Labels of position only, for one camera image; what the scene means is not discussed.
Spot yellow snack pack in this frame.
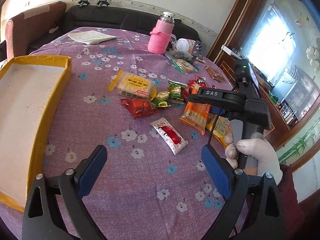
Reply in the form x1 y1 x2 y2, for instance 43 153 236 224
206 113 232 147

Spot orange cracker pack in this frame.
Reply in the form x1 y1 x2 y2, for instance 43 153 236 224
179 84 212 136

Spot white red snack packet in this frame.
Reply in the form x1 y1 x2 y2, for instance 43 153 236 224
150 118 188 155

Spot yellow cracker pack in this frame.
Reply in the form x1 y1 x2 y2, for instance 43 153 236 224
108 70 157 101

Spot green yellow snack packet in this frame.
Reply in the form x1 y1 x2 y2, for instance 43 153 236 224
151 91 171 108

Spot white gloved right hand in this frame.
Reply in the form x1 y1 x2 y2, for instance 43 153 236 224
224 134 283 185

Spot brown wrapped snack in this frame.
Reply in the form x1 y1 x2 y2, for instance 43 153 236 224
206 66 225 82

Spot red candy cluster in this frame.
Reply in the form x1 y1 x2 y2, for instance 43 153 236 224
181 75 207 102

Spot dark blue box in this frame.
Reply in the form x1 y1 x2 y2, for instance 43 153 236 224
191 41 207 61

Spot round cake in green wrapper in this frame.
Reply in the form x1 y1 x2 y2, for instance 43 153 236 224
171 59 198 74

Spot wooden tv cabinet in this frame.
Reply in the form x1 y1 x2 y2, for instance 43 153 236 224
207 0 320 170

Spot white round container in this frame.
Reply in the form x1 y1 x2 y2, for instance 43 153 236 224
176 38 195 54

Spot pink sleeved thermos bottle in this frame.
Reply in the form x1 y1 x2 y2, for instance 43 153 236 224
148 11 175 54

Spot purple floral tablecloth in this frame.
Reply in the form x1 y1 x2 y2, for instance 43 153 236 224
0 26 251 240

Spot yellow cardboard tray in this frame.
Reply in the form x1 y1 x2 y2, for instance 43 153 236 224
1 55 72 212

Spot black sofa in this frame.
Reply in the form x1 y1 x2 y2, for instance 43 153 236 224
26 4 201 55

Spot white folded papers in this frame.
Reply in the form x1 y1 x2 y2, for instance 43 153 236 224
68 30 117 45

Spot maroon armchair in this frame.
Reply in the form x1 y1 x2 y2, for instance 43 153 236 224
5 2 66 60

